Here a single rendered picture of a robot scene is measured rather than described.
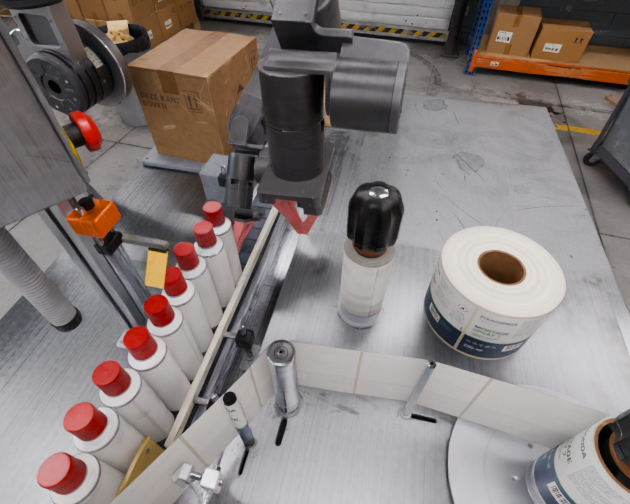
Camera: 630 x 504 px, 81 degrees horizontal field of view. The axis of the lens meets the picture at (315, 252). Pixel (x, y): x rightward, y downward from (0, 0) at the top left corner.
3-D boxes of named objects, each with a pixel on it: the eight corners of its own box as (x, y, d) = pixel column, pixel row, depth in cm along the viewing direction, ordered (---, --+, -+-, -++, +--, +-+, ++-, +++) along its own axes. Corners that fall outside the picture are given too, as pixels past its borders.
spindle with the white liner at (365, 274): (379, 331, 71) (408, 217, 49) (333, 323, 72) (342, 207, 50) (384, 294, 77) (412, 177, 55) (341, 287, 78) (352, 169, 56)
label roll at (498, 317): (540, 305, 75) (578, 259, 64) (507, 381, 65) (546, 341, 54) (448, 260, 83) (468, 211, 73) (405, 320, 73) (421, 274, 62)
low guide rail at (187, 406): (174, 451, 56) (171, 447, 54) (167, 449, 56) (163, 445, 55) (322, 111, 126) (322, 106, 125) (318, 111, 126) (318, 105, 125)
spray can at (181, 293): (214, 353, 68) (185, 287, 53) (185, 355, 68) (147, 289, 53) (216, 328, 72) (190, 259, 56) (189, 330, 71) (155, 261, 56)
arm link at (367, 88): (304, 34, 39) (284, -40, 31) (414, 41, 37) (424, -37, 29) (281, 140, 38) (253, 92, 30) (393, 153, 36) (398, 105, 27)
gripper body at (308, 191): (335, 156, 44) (336, 94, 38) (320, 213, 37) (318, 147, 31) (281, 152, 45) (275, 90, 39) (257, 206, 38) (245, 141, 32)
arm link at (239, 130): (249, 127, 79) (232, 114, 71) (300, 133, 77) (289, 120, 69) (240, 183, 80) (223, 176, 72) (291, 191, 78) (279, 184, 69)
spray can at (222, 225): (242, 288, 78) (224, 216, 63) (217, 288, 78) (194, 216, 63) (244, 269, 82) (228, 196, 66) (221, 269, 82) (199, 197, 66)
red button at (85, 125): (60, 127, 32) (95, 116, 34) (47, 112, 34) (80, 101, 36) (81, 164, 35) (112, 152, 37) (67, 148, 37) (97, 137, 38)
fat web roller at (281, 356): (298, 421, 60) (293, 371, 46) (271, 414, 61) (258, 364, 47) (304, 393, 63) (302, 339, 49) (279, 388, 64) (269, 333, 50)
